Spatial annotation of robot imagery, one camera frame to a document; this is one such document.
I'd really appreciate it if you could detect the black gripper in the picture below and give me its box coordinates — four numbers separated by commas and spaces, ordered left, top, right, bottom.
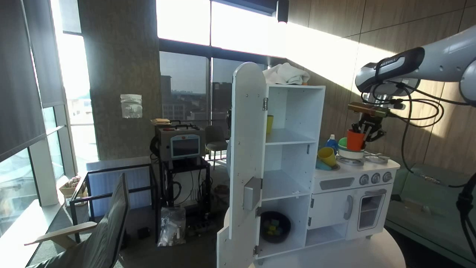
352, 111, 389, 142

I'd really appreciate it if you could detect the orange plastic cup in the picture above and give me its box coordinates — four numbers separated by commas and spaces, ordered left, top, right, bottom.
345, 129, 367, 153

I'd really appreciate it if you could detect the large yellow plastic cup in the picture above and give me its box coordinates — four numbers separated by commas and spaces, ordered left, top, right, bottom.
317, 145, 340, 169

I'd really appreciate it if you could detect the white toy kitchen cabinet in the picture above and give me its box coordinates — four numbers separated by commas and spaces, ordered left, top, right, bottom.
215, 60, 401, 268

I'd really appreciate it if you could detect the tall white cabinet door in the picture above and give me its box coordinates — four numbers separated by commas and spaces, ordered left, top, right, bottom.
227, 60, 269, 242

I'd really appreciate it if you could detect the short white cabinet door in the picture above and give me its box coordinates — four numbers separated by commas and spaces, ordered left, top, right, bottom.
215, 206, 262, 268

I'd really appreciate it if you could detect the white pot with green stripe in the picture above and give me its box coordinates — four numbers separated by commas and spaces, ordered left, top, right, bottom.
337, 147, 369, 162

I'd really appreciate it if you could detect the blue plastic bottle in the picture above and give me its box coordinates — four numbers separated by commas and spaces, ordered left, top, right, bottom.
325, 132, 340, 150

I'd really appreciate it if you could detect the green sofa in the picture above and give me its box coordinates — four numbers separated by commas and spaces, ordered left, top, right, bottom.
385, 162, 476, 268

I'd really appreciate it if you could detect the crumpled white cloth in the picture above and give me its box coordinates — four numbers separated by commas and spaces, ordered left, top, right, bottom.
263, 62, 312, 86

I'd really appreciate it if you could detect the black bowl with toys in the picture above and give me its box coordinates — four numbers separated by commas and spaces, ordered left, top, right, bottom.
259, 209, 293, 244

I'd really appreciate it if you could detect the black equipment cart with screen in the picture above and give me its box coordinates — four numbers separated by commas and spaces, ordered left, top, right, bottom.
148, 117, 212, 235

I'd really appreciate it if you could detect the clear plastic bag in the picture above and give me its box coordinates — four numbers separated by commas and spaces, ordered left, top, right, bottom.
156, 205, 187, 248

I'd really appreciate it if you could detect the white paper sheet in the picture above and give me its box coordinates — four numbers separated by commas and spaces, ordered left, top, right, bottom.
119, 92, 144, 120

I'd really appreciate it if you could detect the black chair with wooden armrest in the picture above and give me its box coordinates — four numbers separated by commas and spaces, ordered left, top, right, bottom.
24, 172, 131, 268

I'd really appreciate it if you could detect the dark window blind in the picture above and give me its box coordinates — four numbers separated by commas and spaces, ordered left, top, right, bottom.
0, 0, 67, 162

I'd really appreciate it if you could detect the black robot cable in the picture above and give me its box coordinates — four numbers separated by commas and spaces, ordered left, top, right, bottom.
370, 80, 476, 190

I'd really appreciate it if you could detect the black base cable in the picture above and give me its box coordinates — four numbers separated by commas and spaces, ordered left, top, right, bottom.
455, 169, 476, 249

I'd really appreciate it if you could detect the black metal frame rack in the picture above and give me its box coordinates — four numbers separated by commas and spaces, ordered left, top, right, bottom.
68, 162, 156, 230

